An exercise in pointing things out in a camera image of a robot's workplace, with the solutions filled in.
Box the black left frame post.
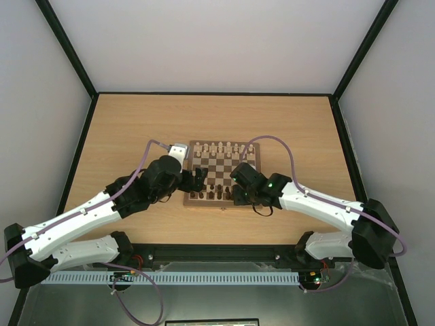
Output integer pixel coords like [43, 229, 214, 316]
[35, 0, 99, 99]

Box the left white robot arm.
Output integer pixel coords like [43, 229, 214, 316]
[4, 155, 208, 289]

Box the white slotted cable duct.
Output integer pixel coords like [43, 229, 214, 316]
[42, 271, 299, 286]

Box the wooden chess board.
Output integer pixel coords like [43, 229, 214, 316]
[184, 140, 261, 209]

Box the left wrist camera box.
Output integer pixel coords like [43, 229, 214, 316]
[168, 143, 190, 166]

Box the black corner frame post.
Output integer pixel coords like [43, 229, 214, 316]
[332, 0, 399, 100]

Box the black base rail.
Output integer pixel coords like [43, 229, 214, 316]
[32, 242, 395, 271]

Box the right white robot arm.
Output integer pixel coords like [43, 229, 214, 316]
[230, 162, 399, 270]

